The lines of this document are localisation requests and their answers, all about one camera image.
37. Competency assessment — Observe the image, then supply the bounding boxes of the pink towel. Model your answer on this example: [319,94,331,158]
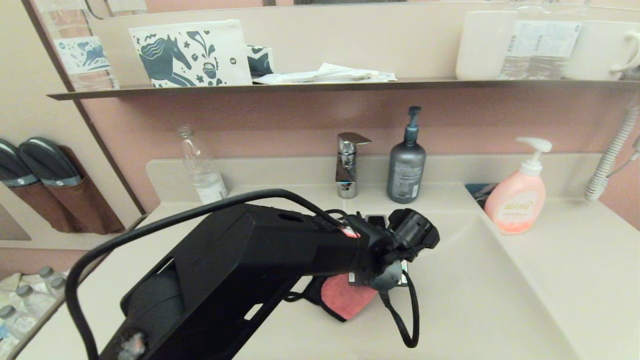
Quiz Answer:
[320,274,378,321]

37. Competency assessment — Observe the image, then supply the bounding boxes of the chrome faucet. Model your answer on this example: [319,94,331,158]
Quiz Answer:
[335,132,372,199]

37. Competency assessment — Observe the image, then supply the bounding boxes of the beige sink basin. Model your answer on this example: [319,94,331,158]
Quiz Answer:
[132,210,583,360]

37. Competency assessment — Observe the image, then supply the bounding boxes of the dark grey pump bottle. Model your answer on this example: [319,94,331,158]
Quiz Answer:
[386,105,427,204]

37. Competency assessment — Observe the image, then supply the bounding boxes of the pink soap pump bottle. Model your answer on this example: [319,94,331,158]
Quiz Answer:
[484,137,553,235]

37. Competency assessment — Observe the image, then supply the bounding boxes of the clear empty plastic bottle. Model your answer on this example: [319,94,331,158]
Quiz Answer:
[176,124,229,205]

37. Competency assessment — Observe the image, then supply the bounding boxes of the white paper packets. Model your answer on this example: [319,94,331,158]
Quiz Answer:
[252,62,397,84]

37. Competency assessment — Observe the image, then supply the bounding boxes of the clear labelled water bottle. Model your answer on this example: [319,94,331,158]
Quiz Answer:
[499,0,584,81]

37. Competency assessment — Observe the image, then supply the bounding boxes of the white horse print pouch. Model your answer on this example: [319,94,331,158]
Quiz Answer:
[128,19,253,88]

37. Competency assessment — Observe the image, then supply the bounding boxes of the brown slipper holder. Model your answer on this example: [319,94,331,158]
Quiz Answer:
[42,146,126,235]
[9,181,71,234]

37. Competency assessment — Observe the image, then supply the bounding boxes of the plastic water bottle grey cap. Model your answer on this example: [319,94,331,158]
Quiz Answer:
[47,276,68,300]
[0,305,36,351]
[35,266,68,288]
[14,284,53,321]

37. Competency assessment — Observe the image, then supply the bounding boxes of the dark grey slipper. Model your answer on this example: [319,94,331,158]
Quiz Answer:
[0,139,40,188]
[18,137,83,188]

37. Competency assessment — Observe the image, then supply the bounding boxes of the clear bottle horse label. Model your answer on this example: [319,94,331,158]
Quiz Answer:
[35,0,120,91]

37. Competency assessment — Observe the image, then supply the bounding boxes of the dark metal wall shelf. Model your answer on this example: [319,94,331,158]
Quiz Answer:
[47,78,640,101]

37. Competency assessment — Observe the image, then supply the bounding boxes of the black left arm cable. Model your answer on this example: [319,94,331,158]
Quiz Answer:
[65,188,420,360]

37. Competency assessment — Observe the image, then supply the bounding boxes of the white coiled hose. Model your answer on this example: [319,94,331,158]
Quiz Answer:
[584,107,640,202]

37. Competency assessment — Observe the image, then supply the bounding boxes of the white cup without handle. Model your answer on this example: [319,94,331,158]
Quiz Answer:
[455,11,520,81]

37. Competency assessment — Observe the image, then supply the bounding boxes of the thin grey cord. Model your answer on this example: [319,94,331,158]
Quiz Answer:
[606,150,640,179]

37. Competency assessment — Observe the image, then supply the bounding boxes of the white mug with handle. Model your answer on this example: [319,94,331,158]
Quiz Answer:
[566,20,640,82]

